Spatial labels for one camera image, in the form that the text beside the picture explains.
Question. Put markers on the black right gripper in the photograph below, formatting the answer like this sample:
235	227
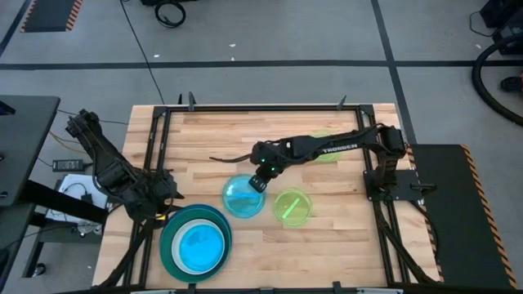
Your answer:
265	157

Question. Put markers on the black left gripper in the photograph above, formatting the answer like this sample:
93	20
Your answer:
157	200

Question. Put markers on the white plastic plate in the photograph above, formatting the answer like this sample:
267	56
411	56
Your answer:
175	249

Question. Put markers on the large teal plastic plate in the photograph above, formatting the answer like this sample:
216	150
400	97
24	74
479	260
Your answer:
165	249

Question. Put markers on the small clear blue plate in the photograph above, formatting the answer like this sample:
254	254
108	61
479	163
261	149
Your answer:
202	249
241	200

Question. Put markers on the small clear green plate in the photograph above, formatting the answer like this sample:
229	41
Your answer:
329	157
294	208

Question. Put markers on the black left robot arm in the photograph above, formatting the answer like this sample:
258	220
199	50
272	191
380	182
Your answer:
106	163

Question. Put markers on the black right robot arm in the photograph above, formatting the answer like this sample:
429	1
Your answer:
339	146

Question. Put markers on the large blue plastic plate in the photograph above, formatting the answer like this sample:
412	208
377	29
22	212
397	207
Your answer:
230	237

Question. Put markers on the white paper sheet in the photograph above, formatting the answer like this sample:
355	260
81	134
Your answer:
73	181

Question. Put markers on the black power adapter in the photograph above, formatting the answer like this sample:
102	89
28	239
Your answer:
67	165

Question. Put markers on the black desk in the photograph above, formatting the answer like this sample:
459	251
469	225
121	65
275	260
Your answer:
24	143

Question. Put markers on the large black hazard-striped mat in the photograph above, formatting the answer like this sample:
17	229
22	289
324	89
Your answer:
457	216

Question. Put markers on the small black hazard-striped mat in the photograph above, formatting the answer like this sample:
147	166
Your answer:
49	14

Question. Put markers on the person's shoe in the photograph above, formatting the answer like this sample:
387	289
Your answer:
512	83

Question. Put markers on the black equipment box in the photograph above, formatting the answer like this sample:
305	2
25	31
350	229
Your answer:
506	32

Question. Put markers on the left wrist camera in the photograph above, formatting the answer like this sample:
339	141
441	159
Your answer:
160	218

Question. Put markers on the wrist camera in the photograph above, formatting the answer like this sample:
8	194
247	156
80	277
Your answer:
259	184
160	218

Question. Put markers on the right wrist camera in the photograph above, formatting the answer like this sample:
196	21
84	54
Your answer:
259	184

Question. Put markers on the black aluminium table frame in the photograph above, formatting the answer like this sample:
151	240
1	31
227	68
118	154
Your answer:
265	108

